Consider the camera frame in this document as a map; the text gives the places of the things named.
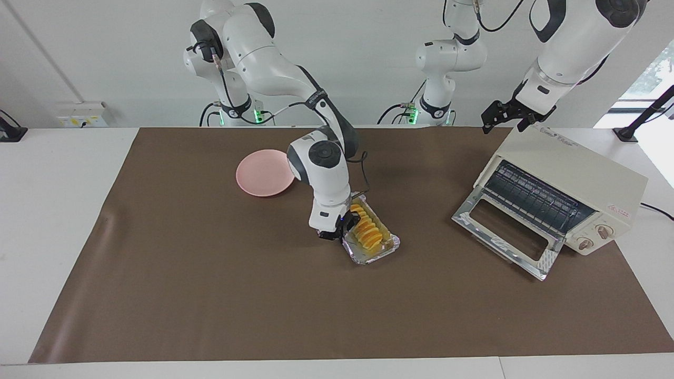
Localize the golden sliced bread loaf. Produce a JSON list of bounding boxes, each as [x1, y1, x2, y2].
[[349, 204, 384, 252]]

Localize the aluminium foil baking tray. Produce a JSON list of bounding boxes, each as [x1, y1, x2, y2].
[[341, 194, 401, 265]]

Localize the cream toaster oven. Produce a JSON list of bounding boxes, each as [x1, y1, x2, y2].
[[474, 125, 649, 256]]

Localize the glass oven door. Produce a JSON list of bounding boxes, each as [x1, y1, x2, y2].
[[451, 185, 567, 282]]

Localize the pink round plate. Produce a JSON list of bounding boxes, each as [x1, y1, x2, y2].
[[235, 149, 295, 197]]

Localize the black clamp stand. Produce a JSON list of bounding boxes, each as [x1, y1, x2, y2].
[[613, 84, 674, 143]]

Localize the brown table mat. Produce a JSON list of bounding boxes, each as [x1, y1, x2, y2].
[[29, 126, 674, 364]]

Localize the metal wire oven rack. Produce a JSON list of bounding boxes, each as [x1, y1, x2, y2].
[[483, 161, 598, 237]]

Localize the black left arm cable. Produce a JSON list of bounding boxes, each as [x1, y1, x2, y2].
[[471, 0, 614, 85]]

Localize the black base cable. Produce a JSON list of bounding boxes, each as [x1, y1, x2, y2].
[[376, 79, 428, 125], [199, 103, 223, 127]]

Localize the black oven power cable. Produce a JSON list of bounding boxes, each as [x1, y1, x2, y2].
[[640, 203, 674, 221]]

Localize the white wall power outlet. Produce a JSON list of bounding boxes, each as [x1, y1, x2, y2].
[[57, 107, 109, 128]]

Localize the black desk mount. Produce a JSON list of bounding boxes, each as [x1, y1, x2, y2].
[[0, 109, 28, 143]]

